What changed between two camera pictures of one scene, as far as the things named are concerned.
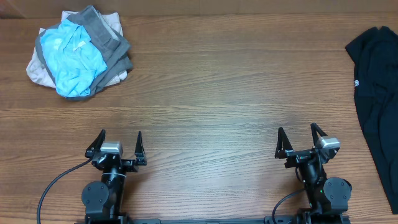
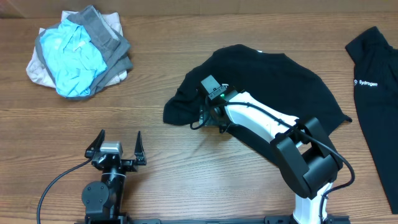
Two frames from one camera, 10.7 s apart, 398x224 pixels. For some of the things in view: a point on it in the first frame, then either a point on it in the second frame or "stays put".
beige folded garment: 37,71 stays put
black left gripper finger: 139,152 stays put
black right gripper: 283,147 → 206,120
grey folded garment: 113,44 stays put
